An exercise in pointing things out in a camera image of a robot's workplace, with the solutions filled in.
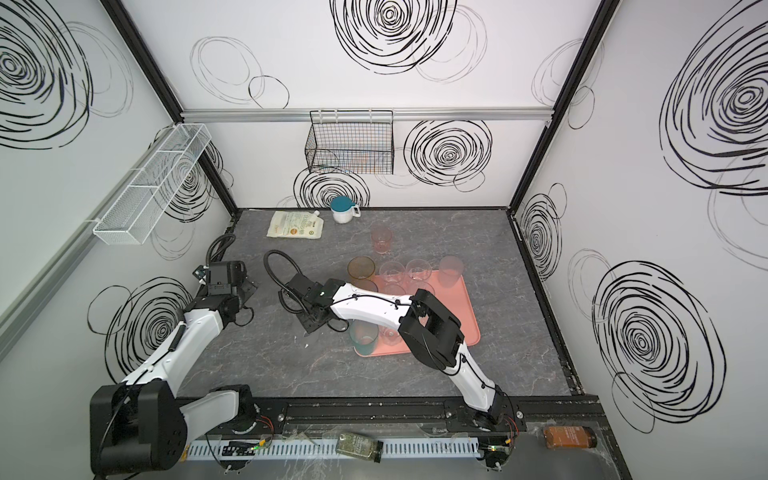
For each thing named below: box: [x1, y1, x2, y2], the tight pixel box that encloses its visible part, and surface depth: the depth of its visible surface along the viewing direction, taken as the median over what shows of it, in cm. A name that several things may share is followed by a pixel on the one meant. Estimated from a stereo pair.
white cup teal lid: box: [330, 196, 361, 224], surface depth 117 cm
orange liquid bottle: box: [544, 426, 597, 448], surface depth 69 cm
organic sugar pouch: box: [266, 210, 325, 239], surface depth 117 cm
